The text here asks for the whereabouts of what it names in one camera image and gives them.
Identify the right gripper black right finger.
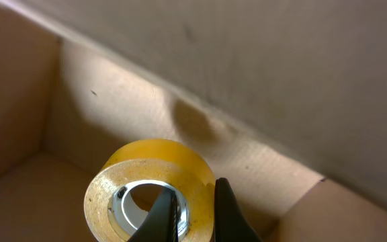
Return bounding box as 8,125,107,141
214,177,261,242

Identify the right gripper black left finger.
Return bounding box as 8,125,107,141
128,188,179,242

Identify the yellow clear tape roll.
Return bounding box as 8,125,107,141
83,139,215,241

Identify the brown cardboard box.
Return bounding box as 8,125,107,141
0,1,387,241

